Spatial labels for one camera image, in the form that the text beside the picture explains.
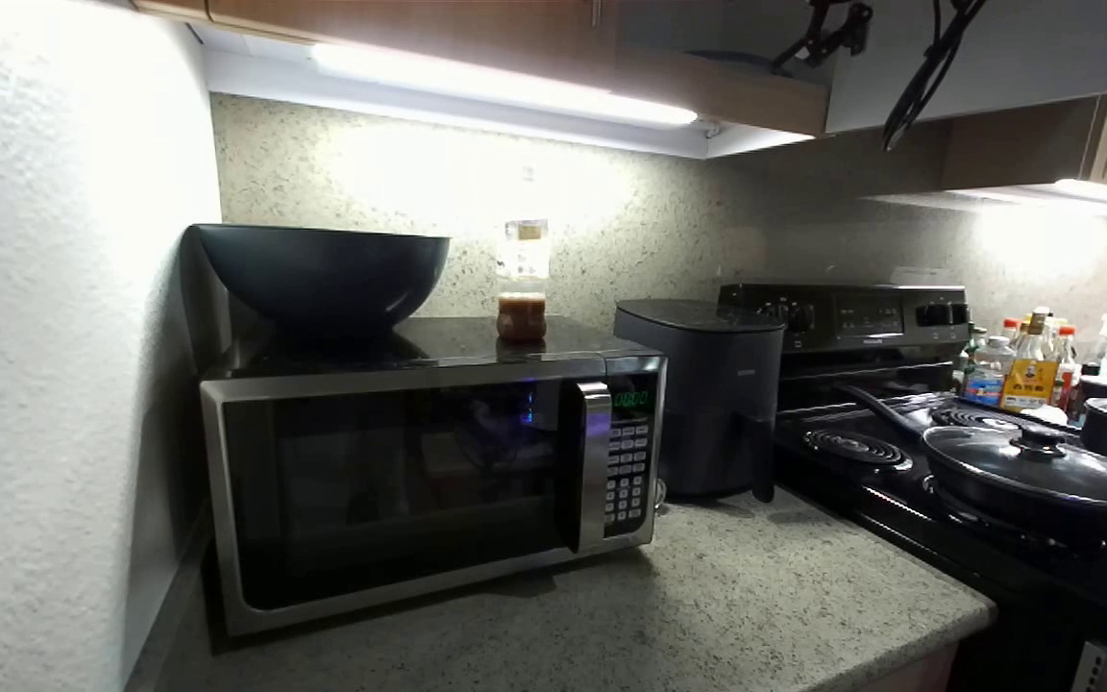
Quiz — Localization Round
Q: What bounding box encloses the under-cabinet light strip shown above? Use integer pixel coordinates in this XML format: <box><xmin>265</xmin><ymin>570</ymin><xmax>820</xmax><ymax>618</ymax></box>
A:
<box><xmin>307</xmin><ymin>42</ymin><xmax>694</xmax><ymax>128</ymax></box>

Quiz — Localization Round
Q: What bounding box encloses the wooden upper cabinet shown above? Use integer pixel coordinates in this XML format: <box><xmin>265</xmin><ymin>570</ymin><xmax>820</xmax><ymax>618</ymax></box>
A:
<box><xmin>130</xmin><ymin>0</ymin><xmax>1107</xmax><ymax>186</ymax></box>

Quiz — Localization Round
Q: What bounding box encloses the glass jar with brown contents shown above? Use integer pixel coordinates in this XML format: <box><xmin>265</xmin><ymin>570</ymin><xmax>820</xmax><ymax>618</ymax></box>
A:
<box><xmin>494</xmin><ymin>219</ymin><xmax>549</xmax><ymax>344</ymax></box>

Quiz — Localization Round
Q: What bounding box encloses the black air fryer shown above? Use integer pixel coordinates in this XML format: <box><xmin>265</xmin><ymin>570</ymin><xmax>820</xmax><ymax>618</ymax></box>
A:
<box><xmin>616</xmin><ymin>299</ymin><xmax>785</xmax><ymax>504</ymax></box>

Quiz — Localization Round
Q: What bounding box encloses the stainless black microwave oven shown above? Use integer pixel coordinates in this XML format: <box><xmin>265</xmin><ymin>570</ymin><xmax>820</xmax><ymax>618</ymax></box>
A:
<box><xmin>198</xmin><ymin>320</ymin><xmax>663</xmax><ymax>641</ymax></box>

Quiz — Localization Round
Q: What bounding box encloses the dark blue bowl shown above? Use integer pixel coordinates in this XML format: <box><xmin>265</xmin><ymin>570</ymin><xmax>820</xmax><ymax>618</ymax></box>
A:
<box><xmin>188</xmin><ymin>222</ymin><xmax>451</xmax><ymax>340</ymax></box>

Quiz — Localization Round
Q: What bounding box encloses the black kitchen stove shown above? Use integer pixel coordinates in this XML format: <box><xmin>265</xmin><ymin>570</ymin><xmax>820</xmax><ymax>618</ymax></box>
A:
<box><xmin>717</xmin><ymin>283</ymin><xmax>1107</xmax><ymax>692</ymax></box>

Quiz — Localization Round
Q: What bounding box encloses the blue label bottle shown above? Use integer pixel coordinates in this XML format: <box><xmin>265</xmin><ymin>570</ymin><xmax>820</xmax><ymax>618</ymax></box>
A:
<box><xmin>961</xmin><ymin>330</ymin><xmax>1012</xmax><ymax>408</ymax></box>

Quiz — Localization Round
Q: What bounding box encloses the yellow label oil bottle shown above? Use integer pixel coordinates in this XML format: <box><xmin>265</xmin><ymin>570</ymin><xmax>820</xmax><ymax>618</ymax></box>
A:
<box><xmin>999</xmin><ymin>308</ymin><xmax>1058</xmax><ymax>412</ymax></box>

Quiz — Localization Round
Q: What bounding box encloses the pan with glass lid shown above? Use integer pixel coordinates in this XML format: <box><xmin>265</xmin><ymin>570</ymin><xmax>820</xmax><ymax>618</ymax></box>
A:
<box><xmin>844</xmin><ymin>384</ymin><xmax>1107</xmax><ymax>531</ymax></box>

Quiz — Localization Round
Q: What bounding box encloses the red cap sauce bottle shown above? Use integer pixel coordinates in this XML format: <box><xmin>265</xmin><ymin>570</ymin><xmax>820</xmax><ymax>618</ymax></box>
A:
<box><xmin>1058</xmin><ymin>322</ymin><xmax>1081</xmax><ymax>418</ymax></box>

